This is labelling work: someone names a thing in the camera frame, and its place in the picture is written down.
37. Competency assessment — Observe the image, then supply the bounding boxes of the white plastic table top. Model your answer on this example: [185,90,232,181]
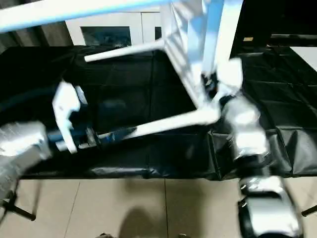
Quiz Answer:
[160,0,245,119]

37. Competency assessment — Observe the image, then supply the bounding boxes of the white plastic table leg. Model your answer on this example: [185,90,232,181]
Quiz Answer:
[99,109,221,144]
[84,39,167,63]
[0,0,176,34]

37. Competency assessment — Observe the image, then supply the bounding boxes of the black mat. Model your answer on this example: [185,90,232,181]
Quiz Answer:
[0,42,317,180]

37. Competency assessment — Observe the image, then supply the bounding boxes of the white cabinet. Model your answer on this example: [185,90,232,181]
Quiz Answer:
[64,11,164,47]

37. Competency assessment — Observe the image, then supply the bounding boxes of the dark low shelf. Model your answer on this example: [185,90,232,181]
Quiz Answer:
[267,33,317,47]

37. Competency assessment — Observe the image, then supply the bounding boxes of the white flat board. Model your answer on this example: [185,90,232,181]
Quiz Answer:
[288,46,317,71]

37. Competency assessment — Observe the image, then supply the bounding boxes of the grey curtain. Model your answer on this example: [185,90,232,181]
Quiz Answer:
[0,21,72,48]

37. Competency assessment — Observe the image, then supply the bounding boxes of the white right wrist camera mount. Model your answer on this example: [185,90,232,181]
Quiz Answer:
[216,57,245,100]

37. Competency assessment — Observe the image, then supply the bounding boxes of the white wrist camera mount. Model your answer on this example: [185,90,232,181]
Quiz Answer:
[52,81,87,155]
[216,57,245,100]

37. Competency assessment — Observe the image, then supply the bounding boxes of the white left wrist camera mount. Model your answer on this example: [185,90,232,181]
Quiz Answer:
[52,81,87,155]

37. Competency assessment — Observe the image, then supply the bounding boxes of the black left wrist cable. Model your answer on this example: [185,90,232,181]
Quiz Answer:
[0,86,59,117]

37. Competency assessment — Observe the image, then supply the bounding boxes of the black metal table frame leg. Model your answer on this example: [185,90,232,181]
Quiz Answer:
[301,204,317,217]

